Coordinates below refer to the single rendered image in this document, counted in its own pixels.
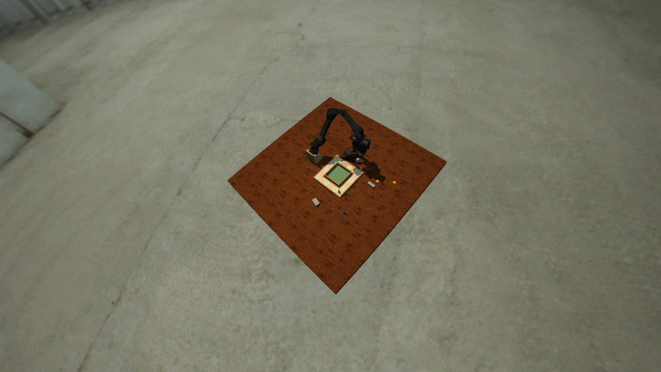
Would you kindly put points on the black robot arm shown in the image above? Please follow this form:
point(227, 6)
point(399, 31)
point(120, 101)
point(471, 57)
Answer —
point(357, 139)

